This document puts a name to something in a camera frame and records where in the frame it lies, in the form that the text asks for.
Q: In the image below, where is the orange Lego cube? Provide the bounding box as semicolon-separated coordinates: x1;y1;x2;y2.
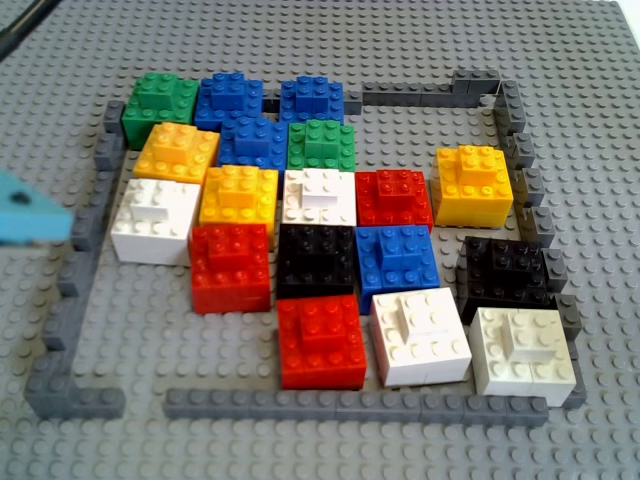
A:
198;164;280;250
132;122;221;185
433;143;515;229

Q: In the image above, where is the black Lego cube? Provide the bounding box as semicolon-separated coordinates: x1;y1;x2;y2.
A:
276;223;360;301
457;234;551;324

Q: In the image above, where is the white Lego cube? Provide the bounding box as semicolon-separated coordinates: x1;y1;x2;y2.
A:
368;287;474;388
109;177;202;266
468;305;576;409
280;167;358;229

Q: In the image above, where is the blue Lego cube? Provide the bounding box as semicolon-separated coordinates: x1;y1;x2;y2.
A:
278;74;346;126
193;72;265;132
353;224;442;316
217;115;290;171

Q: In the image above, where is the red Lego cube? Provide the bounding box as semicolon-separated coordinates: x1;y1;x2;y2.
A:
276;294;369;391
354;168;434;232
189;222;274;315

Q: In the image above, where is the green Lego cube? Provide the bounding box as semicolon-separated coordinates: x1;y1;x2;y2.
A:
121;72;200;150
286;118;357;171

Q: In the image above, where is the grey Lego baseplate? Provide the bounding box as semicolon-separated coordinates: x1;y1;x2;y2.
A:
0;0;640;480

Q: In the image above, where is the dark grey brick border frame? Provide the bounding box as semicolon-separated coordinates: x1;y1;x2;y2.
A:
23;68;586;429

